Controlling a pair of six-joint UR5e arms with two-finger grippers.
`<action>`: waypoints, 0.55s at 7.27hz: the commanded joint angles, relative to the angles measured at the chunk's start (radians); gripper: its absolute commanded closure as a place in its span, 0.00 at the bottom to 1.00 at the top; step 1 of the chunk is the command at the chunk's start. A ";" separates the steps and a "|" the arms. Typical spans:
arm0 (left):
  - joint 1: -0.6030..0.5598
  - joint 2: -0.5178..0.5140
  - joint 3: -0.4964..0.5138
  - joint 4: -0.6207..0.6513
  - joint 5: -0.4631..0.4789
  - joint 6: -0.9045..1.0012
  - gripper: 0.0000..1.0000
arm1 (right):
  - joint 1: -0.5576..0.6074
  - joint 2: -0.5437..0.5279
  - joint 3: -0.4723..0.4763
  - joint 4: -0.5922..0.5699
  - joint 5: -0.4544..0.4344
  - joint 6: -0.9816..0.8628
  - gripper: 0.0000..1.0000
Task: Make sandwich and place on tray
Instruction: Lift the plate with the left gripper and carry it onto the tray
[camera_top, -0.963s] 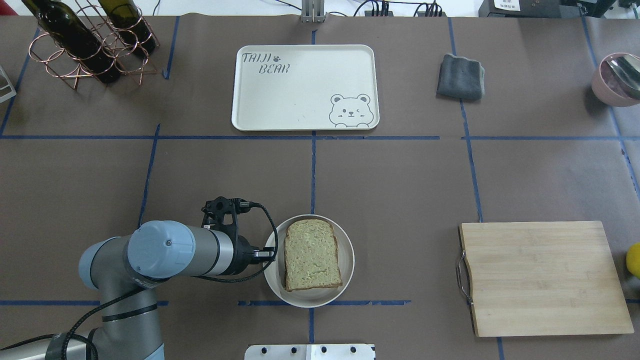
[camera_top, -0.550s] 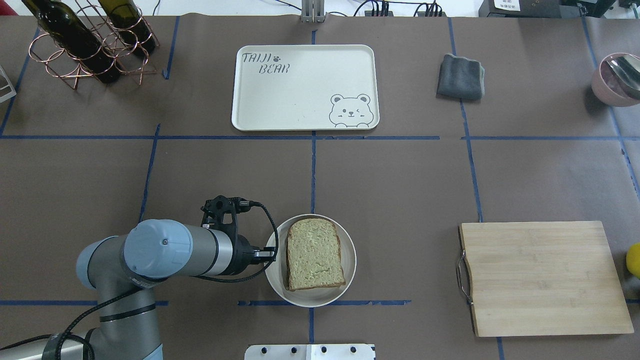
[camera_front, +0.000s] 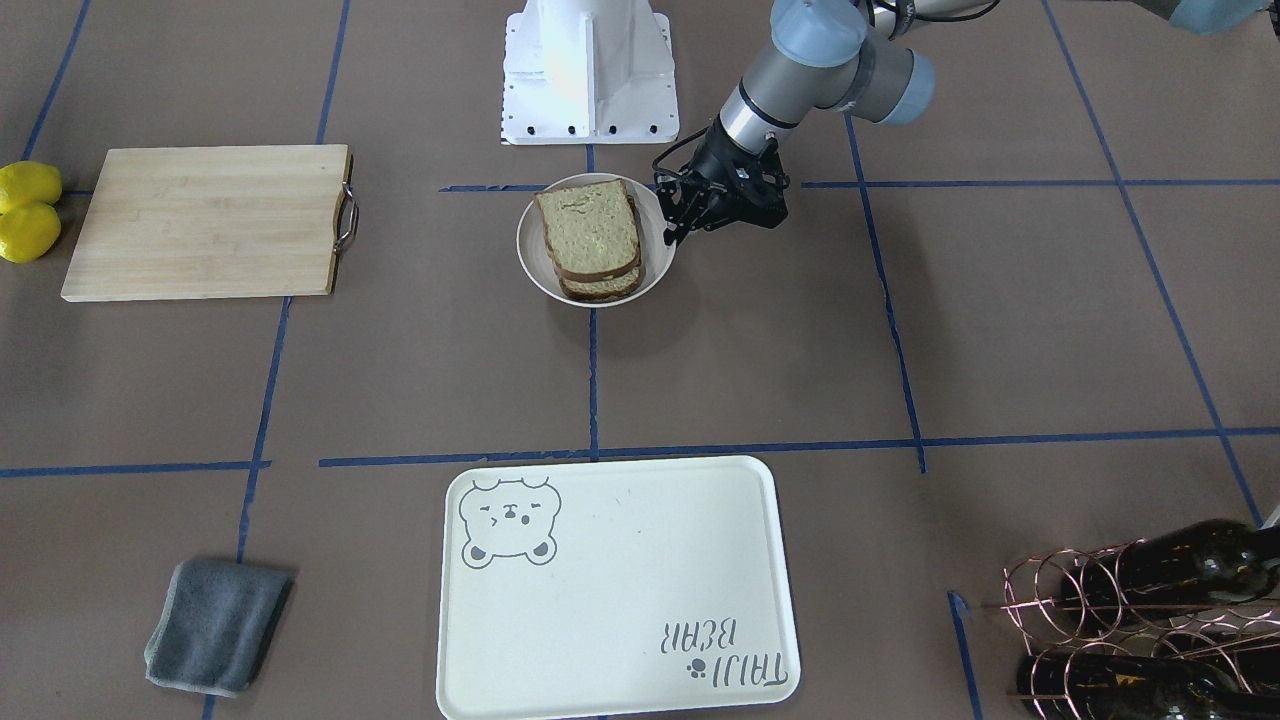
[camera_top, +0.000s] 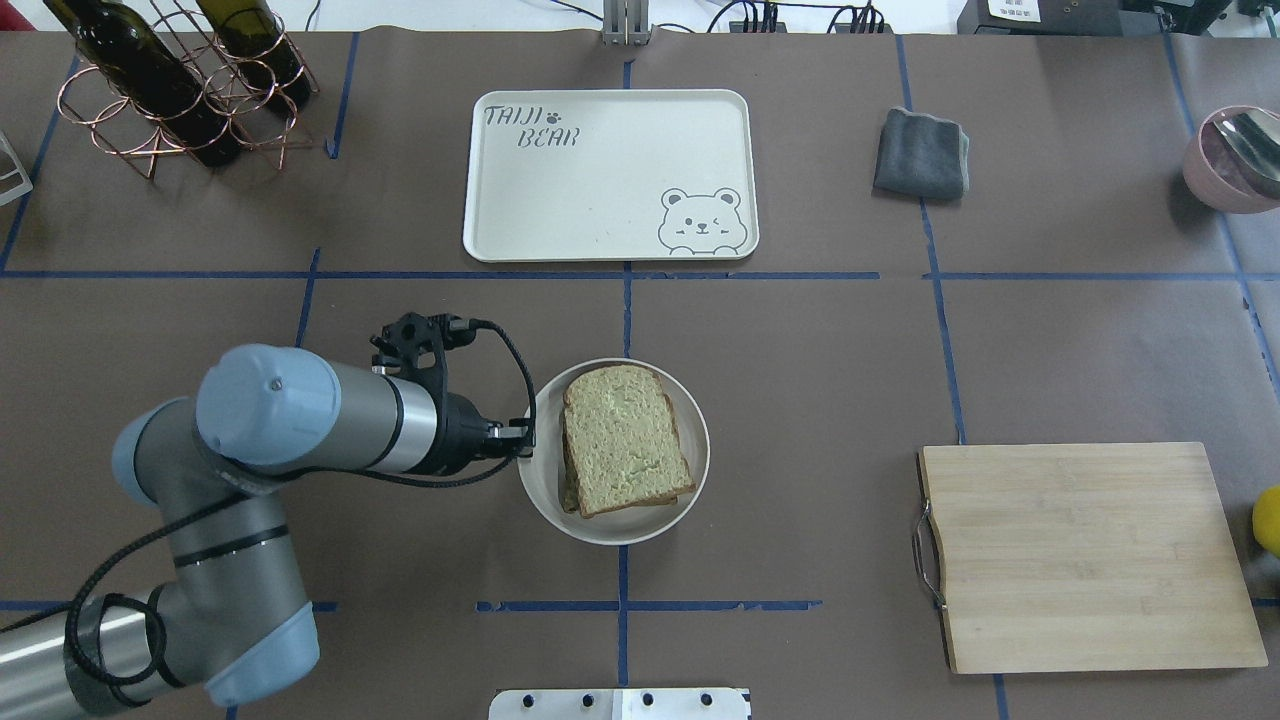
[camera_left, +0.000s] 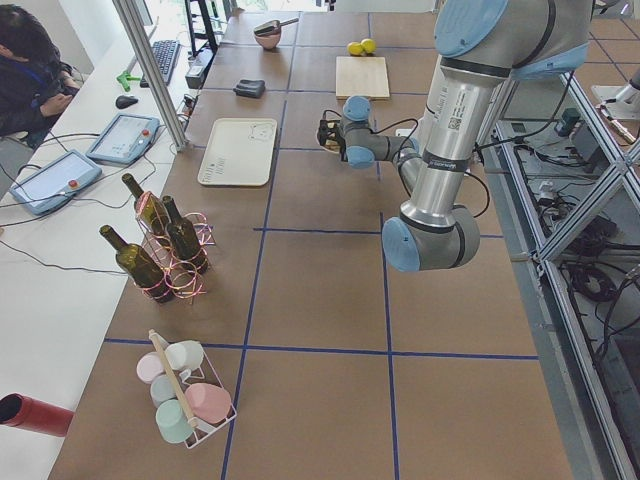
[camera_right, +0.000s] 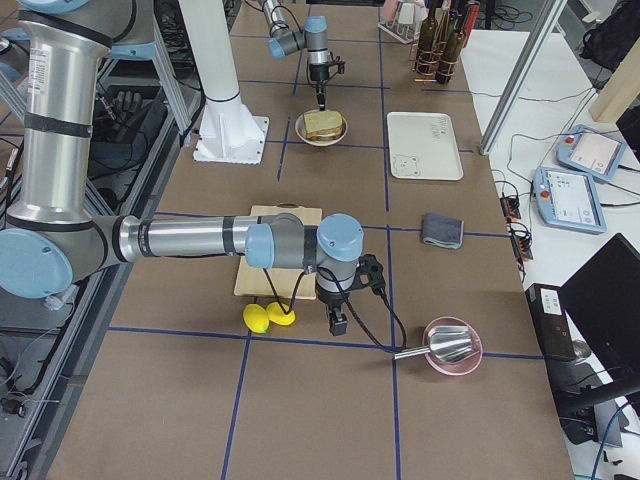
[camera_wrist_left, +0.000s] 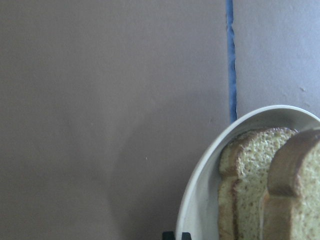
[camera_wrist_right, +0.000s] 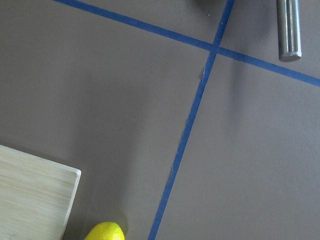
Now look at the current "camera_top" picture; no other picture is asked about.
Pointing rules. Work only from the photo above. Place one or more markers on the bread slice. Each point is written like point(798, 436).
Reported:
point(569, 498)
point(621, 427)

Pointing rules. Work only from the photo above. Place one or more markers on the grey metal camera post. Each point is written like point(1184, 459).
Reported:
point(626, 23)

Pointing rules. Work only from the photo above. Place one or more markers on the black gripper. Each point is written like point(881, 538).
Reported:
point(460, 432)

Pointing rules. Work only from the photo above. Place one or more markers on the dark wine bottle left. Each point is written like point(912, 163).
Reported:
point(128, 52)

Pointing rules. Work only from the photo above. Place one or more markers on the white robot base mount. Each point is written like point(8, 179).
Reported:
point(623, 703)

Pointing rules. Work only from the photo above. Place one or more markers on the yellow lemon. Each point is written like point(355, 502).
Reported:
point(1265, 520)

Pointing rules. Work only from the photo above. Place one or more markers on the metal spoon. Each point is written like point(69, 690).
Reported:
point(1252, 137)

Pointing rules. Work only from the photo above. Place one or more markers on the wooden cutting board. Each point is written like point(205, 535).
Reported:
point(1084, 557)

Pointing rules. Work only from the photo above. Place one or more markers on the white round plate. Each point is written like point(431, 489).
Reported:
point(543, 472)

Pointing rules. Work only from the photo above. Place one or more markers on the cream bear serving tray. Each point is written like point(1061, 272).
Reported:
point(610, 174)

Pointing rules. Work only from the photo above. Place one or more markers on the grey folded cloth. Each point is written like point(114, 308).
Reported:
point(923, 156)

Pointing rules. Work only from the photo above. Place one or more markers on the pink bowl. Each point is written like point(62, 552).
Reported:
point(1211, 173)

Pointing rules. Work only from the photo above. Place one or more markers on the copper wire bottle rack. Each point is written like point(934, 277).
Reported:
point(117, 127)

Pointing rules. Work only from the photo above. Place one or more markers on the white frame at left edge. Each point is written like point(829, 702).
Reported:
point(15, 181)

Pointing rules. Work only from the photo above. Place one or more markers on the dark wine bottle right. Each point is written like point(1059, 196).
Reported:
point(268, 64)

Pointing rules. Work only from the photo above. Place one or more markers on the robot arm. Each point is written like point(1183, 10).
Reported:
point(214, 597)

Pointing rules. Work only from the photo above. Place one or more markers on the black equipment on back shelf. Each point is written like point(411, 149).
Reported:
point(1088, 18)

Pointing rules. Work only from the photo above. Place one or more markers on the dark wine bottle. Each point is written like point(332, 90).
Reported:
point(128, 52)
point(268, 64)

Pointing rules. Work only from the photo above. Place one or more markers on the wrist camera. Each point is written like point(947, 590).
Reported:
point(413, 348)

